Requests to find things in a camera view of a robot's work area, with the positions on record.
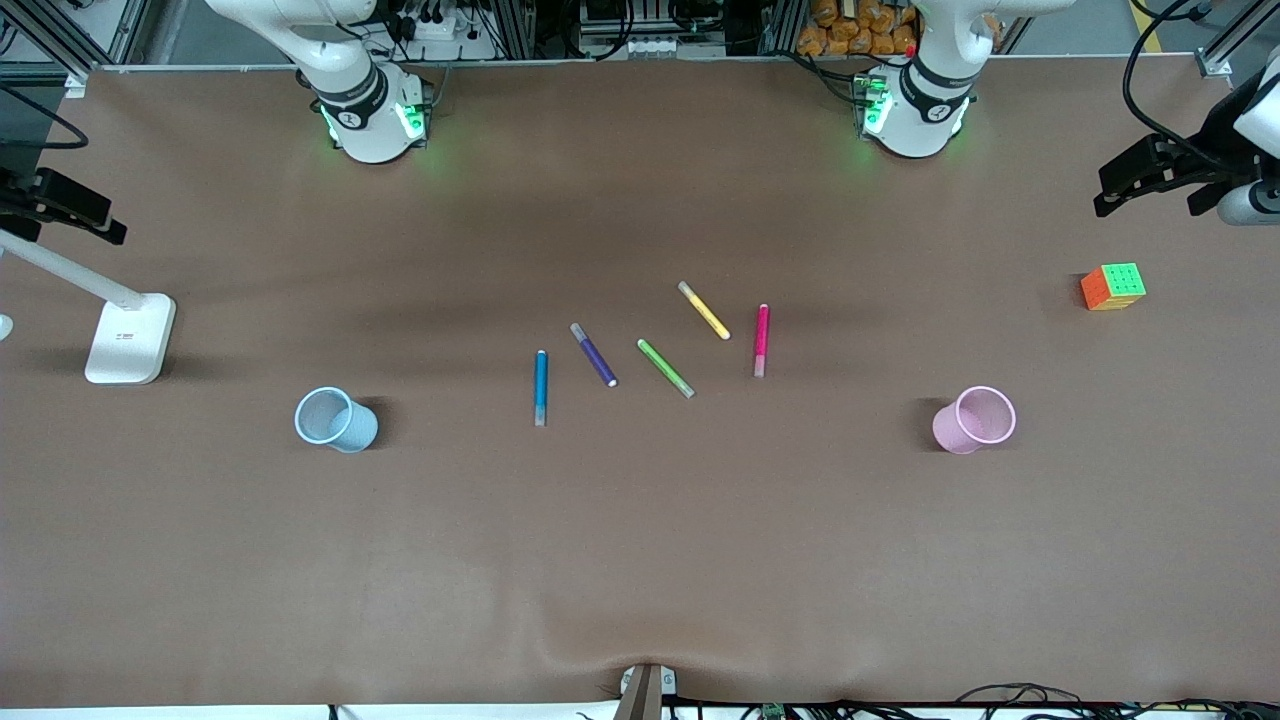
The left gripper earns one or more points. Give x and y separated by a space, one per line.
1211 142

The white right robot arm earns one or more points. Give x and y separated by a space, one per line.
370 130

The aluminium camera mount pole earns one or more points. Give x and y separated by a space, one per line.
642 695

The green marker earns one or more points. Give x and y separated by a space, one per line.
664 366

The blue marker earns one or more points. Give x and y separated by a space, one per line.
541 385

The pink mesh cup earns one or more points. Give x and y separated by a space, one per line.
950 430

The blue mesh cup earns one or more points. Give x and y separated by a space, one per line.
355 432

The purple marker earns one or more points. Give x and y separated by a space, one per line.
594 357

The colourful puzzle cube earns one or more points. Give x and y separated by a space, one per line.
1118 282

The yellow marker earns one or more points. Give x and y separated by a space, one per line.
705 312

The orange snack bags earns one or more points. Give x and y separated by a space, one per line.
850 35

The pink marker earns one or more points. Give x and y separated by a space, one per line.
762 335

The white lamp stand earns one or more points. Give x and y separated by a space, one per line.
130 340

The white power strip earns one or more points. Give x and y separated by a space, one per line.
440 30

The aluminium frame profile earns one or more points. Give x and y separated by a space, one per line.
1240 30
100 30

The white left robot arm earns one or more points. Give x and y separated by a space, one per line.
915 125

